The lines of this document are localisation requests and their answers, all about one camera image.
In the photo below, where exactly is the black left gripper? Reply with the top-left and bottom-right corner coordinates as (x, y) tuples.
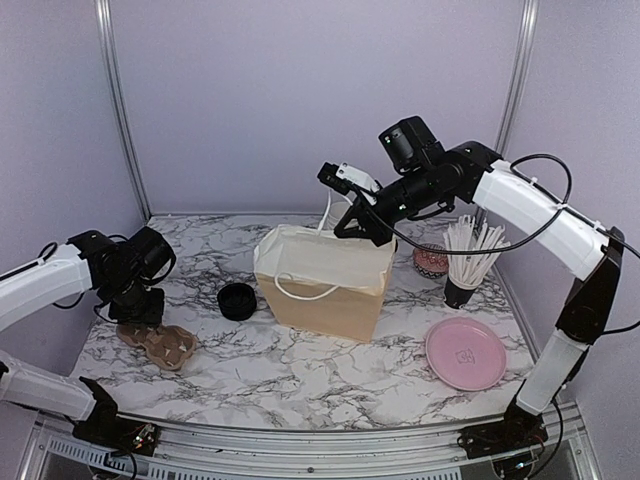
(104, 273), (164, 327)

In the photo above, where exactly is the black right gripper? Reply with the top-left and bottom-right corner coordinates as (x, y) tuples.
(334, 163), (450, 246)

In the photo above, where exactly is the brown paper takeout bag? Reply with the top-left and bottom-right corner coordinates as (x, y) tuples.
(253, 195), (397, 343)

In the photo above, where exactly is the brown cardboard cup carrier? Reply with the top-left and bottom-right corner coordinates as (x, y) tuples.
(116, 325), (198, 371)

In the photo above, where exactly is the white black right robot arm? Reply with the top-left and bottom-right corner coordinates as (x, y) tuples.
(318, 116), (629, 459)

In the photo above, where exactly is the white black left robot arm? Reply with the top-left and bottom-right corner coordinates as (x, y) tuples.
(1, 227), (176, 450)

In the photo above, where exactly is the stack of white paper cups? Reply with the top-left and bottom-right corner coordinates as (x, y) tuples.
(324, 201), (351, 231)

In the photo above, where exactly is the patterned red blue bowl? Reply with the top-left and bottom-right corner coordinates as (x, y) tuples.
(412, 244), (449, 279)

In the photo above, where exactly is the bundle of white wrapped straws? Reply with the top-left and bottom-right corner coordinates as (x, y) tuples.
(443, 215), (510, 290)

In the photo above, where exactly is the stack of black cup lids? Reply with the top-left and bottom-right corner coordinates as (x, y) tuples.
(217, 283), (257, 322)

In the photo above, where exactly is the black cup holding straws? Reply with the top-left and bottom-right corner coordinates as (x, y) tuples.
(444, 278), (477, 309)

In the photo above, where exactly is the pink plastic plate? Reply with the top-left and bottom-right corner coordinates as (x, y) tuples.
(425, 317), (507, 392)

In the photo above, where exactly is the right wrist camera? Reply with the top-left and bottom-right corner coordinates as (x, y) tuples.
(317, 162), (381, 205)

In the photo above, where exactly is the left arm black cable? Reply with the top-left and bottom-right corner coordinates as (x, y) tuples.
(0, 239), (86, 311)

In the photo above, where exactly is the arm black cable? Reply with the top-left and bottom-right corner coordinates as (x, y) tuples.
(0, 239), (86, 311)
(349, 153), (640, 451)

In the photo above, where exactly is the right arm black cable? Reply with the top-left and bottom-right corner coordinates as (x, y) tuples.
(349, 153), (640, 451)

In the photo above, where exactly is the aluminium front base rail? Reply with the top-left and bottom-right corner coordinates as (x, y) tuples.
(11, 403), (602, 479)

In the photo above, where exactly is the right aluminium frame post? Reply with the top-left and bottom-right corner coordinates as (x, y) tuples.
(495, 0), (540, 154)

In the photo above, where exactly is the aluminium frame post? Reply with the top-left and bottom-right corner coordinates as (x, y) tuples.
(495, 0), (540, 154)
(94, 0), (152, 221)

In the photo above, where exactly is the left aluminium frame post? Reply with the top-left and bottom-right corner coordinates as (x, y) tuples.
(94, 0), (152, 221)

